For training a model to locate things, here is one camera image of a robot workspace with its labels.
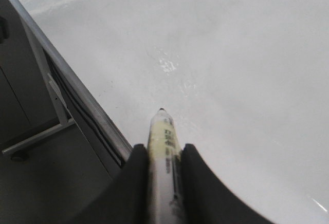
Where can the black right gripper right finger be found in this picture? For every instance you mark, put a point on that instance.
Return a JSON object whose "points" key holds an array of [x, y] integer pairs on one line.
{"points": [[206, 198]]}

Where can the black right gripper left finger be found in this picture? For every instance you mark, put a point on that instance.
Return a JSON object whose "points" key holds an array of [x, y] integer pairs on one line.
{"points": [[124, 201]]}

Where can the white whiteboard marker with tape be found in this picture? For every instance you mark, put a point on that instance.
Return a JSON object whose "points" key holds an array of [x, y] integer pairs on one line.
{"points": [[165, 193]]}

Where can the white whiteboard with aluminium frame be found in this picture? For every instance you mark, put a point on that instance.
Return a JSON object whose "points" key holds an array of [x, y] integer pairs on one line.
{"points": [[246, 82]]}

